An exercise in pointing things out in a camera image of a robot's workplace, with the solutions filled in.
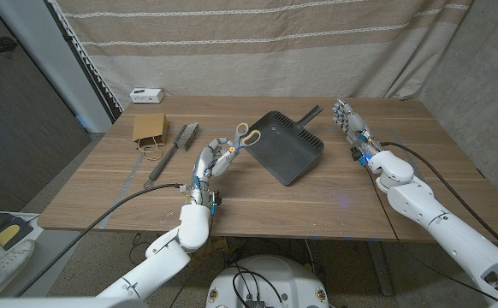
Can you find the beige striped curtain backdrop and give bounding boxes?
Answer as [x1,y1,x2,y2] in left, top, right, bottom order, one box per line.
[54,0,475,100]

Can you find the grey floor mat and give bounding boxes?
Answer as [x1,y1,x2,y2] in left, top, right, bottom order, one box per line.
[0,209,83,299]

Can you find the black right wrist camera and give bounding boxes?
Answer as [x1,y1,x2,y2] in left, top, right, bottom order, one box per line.
[350,147,370,168]

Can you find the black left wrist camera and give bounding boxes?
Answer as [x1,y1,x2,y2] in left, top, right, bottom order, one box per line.
[209,191,223,215]

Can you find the orange grey handled scissors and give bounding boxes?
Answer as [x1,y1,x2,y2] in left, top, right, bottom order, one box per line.
[230,122,262,155]

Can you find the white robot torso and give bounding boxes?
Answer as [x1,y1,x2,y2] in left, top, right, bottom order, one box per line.
[205,255,330,308]

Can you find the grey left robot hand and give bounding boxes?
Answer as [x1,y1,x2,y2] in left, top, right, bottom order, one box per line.
[187,136,238,206]

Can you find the white power strip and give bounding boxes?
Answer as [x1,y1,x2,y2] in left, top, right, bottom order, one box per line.
[129,87,165,104]

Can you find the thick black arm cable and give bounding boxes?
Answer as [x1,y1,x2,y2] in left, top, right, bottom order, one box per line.
[15,182,186,297]
[380,141,498,258]

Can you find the brown cardboard scraps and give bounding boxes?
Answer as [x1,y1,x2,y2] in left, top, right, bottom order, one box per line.
[188,236,229,270]

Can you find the black torso cables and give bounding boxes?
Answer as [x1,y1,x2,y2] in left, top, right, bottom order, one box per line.
[228,264,284,308]

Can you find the white sneaker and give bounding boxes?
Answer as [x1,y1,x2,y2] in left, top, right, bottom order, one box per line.
[0,239,36,299]

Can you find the black plastic dustpan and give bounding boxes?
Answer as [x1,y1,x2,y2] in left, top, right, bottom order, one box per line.
[239,105,325,187]

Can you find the black strip with white trim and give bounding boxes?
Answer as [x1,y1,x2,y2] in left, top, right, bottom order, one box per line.
[45,0,124,123]

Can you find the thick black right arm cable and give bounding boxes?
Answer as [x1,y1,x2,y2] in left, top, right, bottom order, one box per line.
[380,141,498,258]

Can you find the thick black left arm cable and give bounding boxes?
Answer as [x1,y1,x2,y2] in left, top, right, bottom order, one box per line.
[15,182,186,297]

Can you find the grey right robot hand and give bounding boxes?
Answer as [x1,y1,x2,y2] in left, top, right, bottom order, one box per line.
[332,98,381,159]

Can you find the brown paper bag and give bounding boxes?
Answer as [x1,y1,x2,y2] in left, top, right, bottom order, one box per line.
[132,112,169,162]

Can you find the grey table leg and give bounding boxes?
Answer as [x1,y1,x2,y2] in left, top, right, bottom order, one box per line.
[366,240,394,297]

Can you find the black hand brush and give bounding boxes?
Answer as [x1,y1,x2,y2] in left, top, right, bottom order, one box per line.
[143,122,200,191]

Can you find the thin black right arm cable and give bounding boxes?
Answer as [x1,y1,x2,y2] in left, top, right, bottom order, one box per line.
[365,167,498,302]

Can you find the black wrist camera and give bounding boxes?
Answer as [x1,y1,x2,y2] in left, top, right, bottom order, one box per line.
[350,147,370,168]
[209,191,223,215]

